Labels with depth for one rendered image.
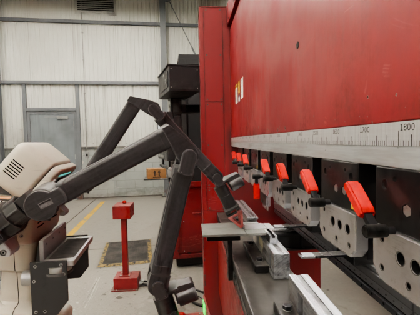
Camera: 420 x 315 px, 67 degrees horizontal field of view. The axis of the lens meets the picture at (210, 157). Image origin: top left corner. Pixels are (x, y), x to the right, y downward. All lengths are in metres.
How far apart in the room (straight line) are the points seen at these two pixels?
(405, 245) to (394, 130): 0.15
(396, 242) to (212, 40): 1.99
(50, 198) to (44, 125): 7.77
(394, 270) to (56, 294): 0.88
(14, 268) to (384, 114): 1.04
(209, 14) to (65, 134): 6.56
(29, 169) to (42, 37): 8.01
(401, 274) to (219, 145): 1.83
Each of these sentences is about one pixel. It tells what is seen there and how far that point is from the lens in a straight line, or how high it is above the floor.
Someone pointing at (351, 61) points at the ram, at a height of 1.51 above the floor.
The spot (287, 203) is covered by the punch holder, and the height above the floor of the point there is 1.19.
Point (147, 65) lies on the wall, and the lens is 8.39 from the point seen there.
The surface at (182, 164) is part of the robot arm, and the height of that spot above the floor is 1.32.
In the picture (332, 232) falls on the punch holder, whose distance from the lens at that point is 0.68.
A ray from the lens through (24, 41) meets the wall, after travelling 9.09.
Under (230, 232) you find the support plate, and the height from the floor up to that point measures 1.00.
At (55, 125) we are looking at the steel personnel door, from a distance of 8.55.
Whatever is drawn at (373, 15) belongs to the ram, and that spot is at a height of 1.56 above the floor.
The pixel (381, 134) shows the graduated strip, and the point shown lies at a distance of 0.52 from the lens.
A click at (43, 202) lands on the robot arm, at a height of 1.24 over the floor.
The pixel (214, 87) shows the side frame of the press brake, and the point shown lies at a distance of 2.24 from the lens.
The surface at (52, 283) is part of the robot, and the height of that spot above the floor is 0.98.
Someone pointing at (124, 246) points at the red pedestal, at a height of 0.40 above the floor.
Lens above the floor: 1.38
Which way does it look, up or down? 3 degrees down
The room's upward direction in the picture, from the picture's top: 1 degrees counter-clockwise
